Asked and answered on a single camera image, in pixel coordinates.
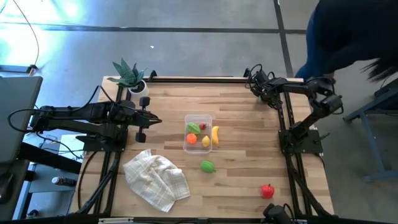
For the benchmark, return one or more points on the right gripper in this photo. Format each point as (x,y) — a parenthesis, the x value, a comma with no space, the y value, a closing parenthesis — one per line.
(270,91)

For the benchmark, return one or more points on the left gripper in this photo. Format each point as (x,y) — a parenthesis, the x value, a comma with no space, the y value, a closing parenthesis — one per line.
(133,115)

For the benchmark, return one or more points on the pale green toy starfruit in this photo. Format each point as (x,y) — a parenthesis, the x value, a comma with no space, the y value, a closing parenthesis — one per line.
(193,127)

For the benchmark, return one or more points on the orange toy orange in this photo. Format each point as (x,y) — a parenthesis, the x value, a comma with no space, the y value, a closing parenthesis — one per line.
(191,138)

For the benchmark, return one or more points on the small red toy strawberry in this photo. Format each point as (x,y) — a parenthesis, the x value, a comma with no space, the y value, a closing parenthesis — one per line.
(203,126)

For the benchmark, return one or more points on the clear plastic tupperware container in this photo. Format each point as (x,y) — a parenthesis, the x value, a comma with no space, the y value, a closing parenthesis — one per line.
(199,150)

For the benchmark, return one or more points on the yellow toy lemon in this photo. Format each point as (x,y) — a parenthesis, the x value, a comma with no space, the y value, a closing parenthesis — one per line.
(206,141)

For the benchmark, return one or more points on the yellow toy banana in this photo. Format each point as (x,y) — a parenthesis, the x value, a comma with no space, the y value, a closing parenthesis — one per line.
(215,135)

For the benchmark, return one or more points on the bright green toy melon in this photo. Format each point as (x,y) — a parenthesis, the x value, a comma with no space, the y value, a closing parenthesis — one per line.
(207,166)

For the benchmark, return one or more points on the red toy bell pepper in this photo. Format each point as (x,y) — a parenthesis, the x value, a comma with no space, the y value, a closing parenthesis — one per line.
(267,191)

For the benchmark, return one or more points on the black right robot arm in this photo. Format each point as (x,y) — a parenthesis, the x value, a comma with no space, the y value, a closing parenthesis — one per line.
(323,99)

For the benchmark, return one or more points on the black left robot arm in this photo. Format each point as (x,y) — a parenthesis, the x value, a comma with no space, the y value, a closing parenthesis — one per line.
(77,113)

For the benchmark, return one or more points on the potted green plant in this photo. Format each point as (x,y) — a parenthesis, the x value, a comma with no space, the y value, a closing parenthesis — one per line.
(139,91)

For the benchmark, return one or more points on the white checked cloth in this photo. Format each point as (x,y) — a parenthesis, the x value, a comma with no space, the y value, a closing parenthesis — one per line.
(155,180)

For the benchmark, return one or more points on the person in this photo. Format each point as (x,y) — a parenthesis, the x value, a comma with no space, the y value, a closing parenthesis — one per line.
(342,31)

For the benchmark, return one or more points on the brown bottle white cap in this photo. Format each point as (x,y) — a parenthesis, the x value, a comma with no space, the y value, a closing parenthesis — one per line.
(63,181)

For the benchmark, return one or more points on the black cylindrical device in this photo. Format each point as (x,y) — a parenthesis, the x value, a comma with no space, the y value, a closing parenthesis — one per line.
(276,215)

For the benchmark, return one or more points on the black floor outlet box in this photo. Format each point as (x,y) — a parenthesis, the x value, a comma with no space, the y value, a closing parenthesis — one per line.
(32,67)

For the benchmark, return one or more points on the grey desk top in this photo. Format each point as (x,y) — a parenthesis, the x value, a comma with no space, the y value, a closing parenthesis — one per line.
(18,93)

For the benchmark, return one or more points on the black caster wheel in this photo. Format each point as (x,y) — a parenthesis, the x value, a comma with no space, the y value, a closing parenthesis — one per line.
(32,213)

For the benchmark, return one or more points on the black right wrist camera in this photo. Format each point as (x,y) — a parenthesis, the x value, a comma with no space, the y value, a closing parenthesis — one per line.
(262,76)

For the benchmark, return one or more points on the black frame bracket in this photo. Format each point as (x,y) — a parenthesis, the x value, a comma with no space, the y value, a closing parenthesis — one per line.
(152,75)

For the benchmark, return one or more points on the black aluminium table frame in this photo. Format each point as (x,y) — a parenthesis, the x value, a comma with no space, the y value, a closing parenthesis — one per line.
(202,80)

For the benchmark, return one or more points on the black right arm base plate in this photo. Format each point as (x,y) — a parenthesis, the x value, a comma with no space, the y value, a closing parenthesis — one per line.
(312,144)

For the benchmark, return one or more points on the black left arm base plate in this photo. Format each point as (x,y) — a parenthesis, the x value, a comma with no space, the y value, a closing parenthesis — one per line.
(93,144)

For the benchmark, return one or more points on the white bracket plate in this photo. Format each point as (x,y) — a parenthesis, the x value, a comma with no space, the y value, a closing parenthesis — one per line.
(300,222)
(116,221)

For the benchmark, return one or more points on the blue metal table frame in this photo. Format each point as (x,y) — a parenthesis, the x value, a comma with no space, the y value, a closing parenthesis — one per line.
(381,178)

